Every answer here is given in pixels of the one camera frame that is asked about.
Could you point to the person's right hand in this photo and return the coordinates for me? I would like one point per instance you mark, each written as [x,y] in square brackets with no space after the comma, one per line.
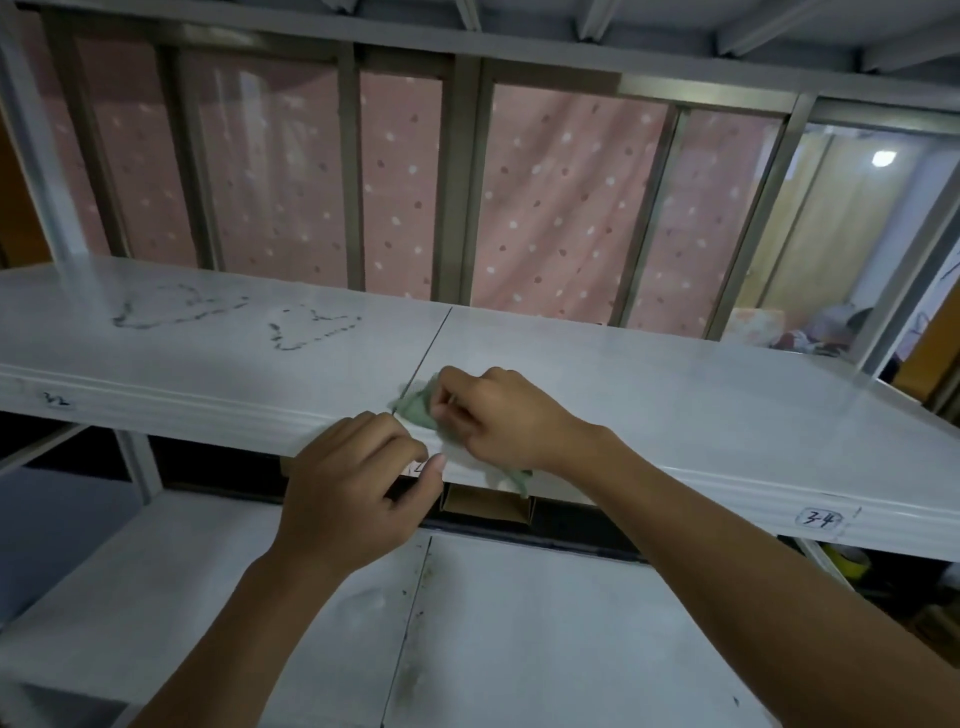
[517,427]

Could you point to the brown cardboard box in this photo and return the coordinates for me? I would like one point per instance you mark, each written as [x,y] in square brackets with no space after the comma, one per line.
[480,504]

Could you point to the white handwritten label sticker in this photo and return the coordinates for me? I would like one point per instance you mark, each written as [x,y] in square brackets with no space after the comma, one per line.
[820,518]

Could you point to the person's left forearm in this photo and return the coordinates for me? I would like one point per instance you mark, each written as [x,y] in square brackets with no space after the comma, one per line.
[247,645]

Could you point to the white metal shelf rack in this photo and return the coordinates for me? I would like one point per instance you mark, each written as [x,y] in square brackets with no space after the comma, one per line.
[637,390]

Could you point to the yellow tape roll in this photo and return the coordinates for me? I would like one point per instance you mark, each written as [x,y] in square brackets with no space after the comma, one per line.
[849,561]

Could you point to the person's left thumb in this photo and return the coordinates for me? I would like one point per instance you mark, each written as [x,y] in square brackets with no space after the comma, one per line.
[416,493]

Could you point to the round ceiling lamp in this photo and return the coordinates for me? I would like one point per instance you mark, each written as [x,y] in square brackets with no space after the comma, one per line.
[883,158]

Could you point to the person's right forearm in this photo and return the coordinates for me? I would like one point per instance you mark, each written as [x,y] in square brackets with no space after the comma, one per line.
[750,592]

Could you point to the beige wooden wardrobe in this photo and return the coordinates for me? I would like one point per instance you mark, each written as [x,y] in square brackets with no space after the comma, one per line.
[817,225]

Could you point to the pile of clothes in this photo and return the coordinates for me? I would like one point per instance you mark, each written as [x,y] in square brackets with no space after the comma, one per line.
[821,330]

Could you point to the person's left hand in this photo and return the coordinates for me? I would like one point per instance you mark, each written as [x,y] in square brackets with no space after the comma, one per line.
[341,495]

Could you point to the green cleaning cloth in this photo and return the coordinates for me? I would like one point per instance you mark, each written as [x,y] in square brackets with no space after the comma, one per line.
[416,405]

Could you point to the pink dotted curtain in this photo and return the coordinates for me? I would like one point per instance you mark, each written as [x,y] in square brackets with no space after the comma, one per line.
[562,210]

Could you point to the grey metal window frame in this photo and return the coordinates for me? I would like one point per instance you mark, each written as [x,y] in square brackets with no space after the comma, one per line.
[451,187]

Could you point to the person's right thumb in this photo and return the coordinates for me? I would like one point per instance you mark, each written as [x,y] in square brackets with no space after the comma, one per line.
[452,426]

